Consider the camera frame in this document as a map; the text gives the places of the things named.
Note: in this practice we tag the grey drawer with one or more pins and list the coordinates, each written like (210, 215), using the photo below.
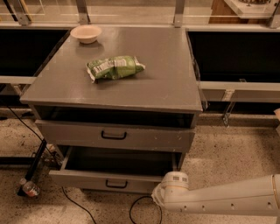
(116, 136)
(115, 170)

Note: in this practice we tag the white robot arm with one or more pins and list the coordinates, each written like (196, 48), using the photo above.
(257, 196)

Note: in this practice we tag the grey drawer cabinet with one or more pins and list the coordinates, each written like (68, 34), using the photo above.
(164, 94)

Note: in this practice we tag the grey top drawer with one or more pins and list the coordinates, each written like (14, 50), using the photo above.
(116, 136)

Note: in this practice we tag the green chip bag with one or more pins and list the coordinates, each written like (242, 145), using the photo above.
(114, 68)

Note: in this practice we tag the beige bowl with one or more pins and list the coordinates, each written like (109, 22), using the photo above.
(86, 34)

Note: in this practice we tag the black metal stand leg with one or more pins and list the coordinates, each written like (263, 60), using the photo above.
(33, 167)

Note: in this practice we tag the wooden furniture in background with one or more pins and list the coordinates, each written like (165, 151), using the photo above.
(242, 11)

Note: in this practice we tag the plastic water bottle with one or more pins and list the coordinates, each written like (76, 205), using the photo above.
(29, 187)

